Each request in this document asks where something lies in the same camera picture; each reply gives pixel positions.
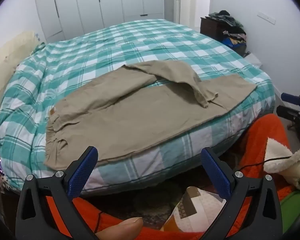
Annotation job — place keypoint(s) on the bed with teal checked duvet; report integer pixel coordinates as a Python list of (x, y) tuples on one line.
[(115, 45)]

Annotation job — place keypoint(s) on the green cloth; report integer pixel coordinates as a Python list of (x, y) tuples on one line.
[(292, 207)]

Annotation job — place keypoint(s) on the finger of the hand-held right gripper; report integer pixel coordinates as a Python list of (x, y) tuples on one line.
[(290, 98), (287, 113)]

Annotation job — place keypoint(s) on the white tote bag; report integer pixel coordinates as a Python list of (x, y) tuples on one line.
[(253, 58)]

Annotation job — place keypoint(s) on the pile of clothes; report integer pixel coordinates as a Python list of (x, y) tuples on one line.
[(230, 20)]

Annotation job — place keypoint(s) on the small wall fixture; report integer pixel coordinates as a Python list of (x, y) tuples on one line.
[(37, 37)]

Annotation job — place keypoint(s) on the person's right forearm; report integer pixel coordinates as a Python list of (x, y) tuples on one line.
[(298, 167)]

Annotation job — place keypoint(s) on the white wardrobe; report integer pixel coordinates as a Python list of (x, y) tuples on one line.
[(90, 2)]

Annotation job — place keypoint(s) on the geometric patterned cushion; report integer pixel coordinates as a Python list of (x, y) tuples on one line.
[(197, 212)]

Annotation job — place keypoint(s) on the person's left hand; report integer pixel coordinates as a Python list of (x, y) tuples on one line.
[(120, 228)]

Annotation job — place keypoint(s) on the white wall plate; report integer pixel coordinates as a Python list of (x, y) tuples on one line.
[(266, 18)]

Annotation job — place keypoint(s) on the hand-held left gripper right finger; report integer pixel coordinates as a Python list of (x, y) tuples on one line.
[(216, 175)]

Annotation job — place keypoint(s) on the white door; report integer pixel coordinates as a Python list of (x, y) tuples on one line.
[(192, 5)]

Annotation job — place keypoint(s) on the dark patterned rug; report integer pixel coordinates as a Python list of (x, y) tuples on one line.
[(145, 202)]

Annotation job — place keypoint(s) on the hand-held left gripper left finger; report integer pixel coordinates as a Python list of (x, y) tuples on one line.
[(81, 175)]

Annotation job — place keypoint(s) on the dark wooden nightstand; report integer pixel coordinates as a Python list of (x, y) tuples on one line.
[(210, 27)]

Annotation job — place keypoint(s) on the beige pants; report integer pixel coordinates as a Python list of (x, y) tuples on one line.
[(127, 110)]

